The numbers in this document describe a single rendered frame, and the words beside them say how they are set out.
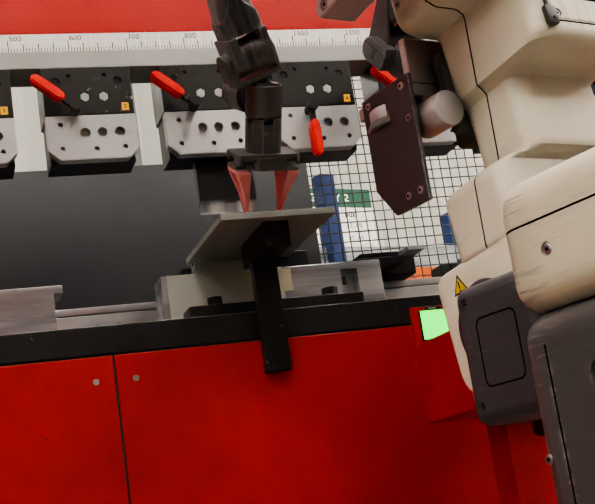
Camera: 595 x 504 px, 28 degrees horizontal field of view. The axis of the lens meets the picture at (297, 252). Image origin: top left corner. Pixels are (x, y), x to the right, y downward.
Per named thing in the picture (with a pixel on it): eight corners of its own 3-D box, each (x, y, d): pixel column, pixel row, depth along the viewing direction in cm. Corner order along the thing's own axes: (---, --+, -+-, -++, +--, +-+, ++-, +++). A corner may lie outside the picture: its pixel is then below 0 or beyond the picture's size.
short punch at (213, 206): (201, 213, 206) (194, 160, 208) (199, 216, 208) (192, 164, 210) (258, 209, 209) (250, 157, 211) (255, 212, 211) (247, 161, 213)
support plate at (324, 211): (220, 220, 178) (220, 214, 178) (186, 264, 202) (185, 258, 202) (335, 212, 183) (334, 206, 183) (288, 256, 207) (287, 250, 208)
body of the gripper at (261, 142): (226, 160, 190) (226, 113, 188) (287, 157, 193) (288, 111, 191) (237, 168, 184) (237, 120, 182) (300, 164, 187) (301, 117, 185)
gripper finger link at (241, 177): (226, 210, 192) (226, 152, 190) (269, 207, 195) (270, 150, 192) (238, 219, 186) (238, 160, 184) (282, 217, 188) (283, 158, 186)
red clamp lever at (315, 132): (316, 152, 206) (308, 99, 209) (309, 160, 210) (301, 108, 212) (326, 152, 207) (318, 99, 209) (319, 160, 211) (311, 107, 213)
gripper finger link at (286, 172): (243, 209, 193) (243, 151, 191) (285, 206, 196) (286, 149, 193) (255, 218, 187) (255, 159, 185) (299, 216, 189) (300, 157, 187)
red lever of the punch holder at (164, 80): (155, 66, 202) (203, 99, 203) (151, 75, 206) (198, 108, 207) (149, 74, 202) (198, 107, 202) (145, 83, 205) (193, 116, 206)
